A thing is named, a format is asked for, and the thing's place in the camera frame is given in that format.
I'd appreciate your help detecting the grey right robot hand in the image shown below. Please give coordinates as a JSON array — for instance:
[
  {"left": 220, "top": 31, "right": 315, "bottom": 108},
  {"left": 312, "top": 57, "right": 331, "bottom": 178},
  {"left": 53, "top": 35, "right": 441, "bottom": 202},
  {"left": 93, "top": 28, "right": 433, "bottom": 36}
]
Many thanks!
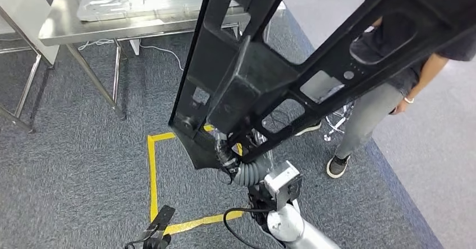
[{"left": 214, "top": 130, "right": 243, "bottom": 170}]

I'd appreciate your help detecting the person's hand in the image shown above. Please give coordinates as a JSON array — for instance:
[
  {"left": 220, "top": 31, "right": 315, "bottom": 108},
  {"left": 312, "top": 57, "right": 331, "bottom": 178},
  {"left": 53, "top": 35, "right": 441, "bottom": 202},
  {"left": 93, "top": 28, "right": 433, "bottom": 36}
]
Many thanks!
[{"left": 390, "top": 98, "right": 410, "bottom": 115}]

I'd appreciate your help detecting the black plastic plate frame part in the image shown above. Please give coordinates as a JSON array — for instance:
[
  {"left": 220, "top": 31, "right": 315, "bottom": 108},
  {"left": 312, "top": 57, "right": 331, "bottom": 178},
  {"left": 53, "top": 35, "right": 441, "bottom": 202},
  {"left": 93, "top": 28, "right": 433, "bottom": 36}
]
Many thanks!
[{"left": 168, "top": 0, "right": 476, "bottom": 170}]

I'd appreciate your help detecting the steel workbench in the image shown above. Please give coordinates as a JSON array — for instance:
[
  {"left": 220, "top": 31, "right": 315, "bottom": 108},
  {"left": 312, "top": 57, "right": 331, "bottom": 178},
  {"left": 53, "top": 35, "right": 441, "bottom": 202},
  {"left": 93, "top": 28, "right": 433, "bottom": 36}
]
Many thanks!
[{"left": 38, "top": 0, "right": 287, "bottom": 120}]

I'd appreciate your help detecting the person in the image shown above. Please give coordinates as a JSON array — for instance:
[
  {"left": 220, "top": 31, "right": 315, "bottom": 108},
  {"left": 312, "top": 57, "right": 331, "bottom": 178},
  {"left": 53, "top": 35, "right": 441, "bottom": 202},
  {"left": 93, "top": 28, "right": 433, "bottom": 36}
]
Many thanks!
[{"left": 294, "top": 13, "right": 476, "bottom": 179}]

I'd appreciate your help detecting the chrome chair base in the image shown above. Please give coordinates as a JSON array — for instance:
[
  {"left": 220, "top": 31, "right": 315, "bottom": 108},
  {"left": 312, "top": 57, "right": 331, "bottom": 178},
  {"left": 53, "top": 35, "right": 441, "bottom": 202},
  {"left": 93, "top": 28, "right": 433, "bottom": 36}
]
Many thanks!
[{"left": 322, "top": 104, "right": 354, "bottom": 142}]

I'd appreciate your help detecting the yellow floor tape square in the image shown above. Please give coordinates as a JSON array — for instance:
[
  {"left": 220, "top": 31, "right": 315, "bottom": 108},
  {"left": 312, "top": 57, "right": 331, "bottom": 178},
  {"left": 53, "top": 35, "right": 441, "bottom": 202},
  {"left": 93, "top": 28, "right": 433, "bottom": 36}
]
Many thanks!
[{"left": 147, "top": 124, "right": 246, "bottom": 237}]

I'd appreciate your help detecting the metal sheet tray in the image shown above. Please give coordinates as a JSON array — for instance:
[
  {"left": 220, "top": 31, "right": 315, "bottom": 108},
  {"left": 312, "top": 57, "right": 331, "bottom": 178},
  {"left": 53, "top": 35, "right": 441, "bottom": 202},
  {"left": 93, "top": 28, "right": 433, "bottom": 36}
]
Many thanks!
[{"left": 76, "top": 0, "right": 209, "bottom": 22}]

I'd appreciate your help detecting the white panel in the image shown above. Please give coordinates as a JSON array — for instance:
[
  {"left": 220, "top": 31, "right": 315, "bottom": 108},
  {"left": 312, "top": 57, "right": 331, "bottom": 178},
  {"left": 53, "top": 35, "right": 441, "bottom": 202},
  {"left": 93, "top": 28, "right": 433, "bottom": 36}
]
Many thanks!
[{"left": 0, "top": 0, "right": 60, "bottom": 66}]

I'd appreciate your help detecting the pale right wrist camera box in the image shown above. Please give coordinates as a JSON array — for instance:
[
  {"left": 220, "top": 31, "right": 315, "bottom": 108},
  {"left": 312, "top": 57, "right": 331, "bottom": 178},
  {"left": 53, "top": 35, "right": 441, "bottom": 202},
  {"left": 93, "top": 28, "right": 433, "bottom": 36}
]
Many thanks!
[{"left": 263, "top": 160, "right": 303, "bottom": 204}]

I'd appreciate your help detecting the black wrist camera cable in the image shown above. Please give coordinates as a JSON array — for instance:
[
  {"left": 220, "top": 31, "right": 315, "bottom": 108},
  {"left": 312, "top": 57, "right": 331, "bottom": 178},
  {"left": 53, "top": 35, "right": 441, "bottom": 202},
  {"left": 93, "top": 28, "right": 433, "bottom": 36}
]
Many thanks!
[{"left": 223, "top": 207, "right": 277, "bottom": 249}]

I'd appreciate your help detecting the white floor cable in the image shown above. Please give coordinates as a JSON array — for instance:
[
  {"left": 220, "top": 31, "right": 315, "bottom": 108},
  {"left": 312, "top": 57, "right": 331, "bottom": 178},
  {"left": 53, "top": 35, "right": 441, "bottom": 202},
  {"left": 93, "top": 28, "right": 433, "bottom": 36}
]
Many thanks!
[{"left": 77, "top": 38, "right": 185, "bottom": 72}]

